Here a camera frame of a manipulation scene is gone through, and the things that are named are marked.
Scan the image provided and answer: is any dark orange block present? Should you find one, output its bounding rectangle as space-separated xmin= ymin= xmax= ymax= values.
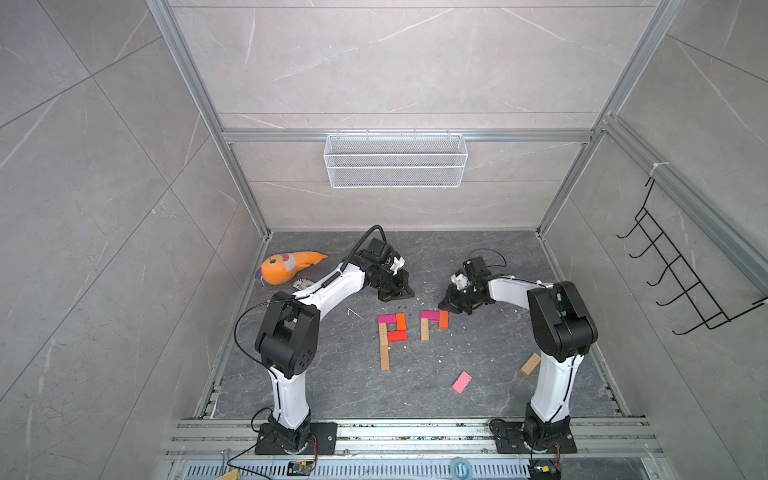
xmin=438 ymin=310 xmax=450 ymax=330

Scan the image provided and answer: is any magenta block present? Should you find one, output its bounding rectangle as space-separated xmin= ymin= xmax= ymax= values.
xmin=420 ymin=310 xmax=440 ymax=322
xmin=377 ymin=314 xmax=398 ymax=325

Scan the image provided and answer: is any wooden block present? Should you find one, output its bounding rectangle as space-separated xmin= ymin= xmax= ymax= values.
xmin=378 ymin=324 xmax=389 ymax=346
xmin=379 ymin=344 xmax=390 ymax=371
xmin=420 ymin=318 xmax=430 ymax=342
xmin=520 ymin=353 xmax=542 ymax=376

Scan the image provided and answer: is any red block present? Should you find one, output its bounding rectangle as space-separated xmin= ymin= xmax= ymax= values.
xmin=387 ymin=330 xmax=408 ymax=342

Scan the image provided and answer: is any pink block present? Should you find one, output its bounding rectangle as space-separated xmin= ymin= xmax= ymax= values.
xmin=451 ymin=371 xmax=472 ymax=394

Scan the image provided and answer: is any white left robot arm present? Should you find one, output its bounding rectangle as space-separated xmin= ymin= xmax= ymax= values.
xmin=254 ymin=225 xmax=415 ymax=436

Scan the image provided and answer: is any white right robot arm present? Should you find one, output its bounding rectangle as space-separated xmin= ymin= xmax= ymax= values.
xmin=438 ymin=257 xmax=598 ymax=452

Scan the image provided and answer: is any small printed packet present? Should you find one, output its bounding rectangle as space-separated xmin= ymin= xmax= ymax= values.
xmin=292 ymin=279 xmax=314 ymax=291

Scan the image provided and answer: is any orange plush toy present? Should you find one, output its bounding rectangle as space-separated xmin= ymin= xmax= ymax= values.
xmin=256 ymin=251 xmax=327 ymax=285

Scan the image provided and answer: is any white wire basket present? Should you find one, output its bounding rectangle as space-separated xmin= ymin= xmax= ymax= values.
xmin=323 ymin=133 xmax=469 ymax=189

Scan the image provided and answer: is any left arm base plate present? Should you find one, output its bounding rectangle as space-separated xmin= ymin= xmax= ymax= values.
xmin=254 ymin=422 xmax=338 ymax=456

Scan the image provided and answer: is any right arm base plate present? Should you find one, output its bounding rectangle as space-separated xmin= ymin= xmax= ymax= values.
xmin=488 ymin=417 xmax=577 ymax=454

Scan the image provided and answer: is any black wire hook rack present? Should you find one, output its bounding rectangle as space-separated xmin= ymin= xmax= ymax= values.
xmin=616 ymin=179 xmax=767 ymax=336

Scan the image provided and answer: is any aluminium rail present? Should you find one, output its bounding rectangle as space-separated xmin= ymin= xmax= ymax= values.
xmin=161 ymin=417 xmax=664 ymax=459

